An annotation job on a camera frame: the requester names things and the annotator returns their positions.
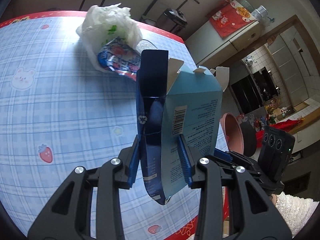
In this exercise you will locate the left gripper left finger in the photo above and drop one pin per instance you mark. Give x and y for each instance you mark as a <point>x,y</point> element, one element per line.
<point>67,214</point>

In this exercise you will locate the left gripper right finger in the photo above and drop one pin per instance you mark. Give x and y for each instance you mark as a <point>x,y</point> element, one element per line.
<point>251,214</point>

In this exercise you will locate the light blue cardboard box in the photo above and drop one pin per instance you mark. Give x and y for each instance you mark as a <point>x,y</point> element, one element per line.
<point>173,99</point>

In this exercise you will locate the blue white snack wrapper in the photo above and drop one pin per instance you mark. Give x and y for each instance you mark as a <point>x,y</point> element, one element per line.
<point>119,57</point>

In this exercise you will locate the white plastic bag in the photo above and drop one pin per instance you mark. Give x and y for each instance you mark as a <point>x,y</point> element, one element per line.
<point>103,24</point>

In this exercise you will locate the pink fuzzy sleeve forearm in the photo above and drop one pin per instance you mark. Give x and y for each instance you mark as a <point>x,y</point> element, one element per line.
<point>295,211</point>

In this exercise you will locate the black kitchen stove oven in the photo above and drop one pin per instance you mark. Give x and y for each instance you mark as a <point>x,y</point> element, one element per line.
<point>252,91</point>

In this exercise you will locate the black round stool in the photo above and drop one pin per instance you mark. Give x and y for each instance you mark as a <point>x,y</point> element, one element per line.
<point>250,141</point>

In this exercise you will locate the terracotta plastic pot bin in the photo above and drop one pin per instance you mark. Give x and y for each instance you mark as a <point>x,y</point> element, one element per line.
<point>233,133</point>

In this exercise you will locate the cream refrigerator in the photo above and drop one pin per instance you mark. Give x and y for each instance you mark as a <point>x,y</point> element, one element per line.
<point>208,49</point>

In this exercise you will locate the plastic containers atop fridge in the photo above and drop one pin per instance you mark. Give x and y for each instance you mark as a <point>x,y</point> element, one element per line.
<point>260,14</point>

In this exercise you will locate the red fridge cover cloth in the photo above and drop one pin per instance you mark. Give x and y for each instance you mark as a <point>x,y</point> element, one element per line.
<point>229,17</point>

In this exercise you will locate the electric pressure cooker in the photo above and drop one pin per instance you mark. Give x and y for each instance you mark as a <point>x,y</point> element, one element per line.
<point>172,21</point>

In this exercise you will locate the kitchen wall cabinets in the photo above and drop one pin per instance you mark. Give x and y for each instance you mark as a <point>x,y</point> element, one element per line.
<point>296,65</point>

